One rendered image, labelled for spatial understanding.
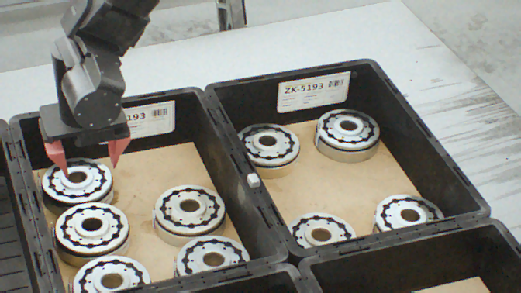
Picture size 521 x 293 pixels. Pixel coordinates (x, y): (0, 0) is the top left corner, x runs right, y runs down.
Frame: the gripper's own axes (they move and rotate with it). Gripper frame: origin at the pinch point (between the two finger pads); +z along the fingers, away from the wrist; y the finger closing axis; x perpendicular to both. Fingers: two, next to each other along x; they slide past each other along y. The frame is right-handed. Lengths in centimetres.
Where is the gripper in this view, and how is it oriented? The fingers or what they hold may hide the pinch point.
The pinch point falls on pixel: (89, 166)
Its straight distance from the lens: 134.1
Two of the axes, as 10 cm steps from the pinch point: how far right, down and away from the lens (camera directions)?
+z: -0.2, 7.5, 6.6
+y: 9.4, -2.0, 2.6
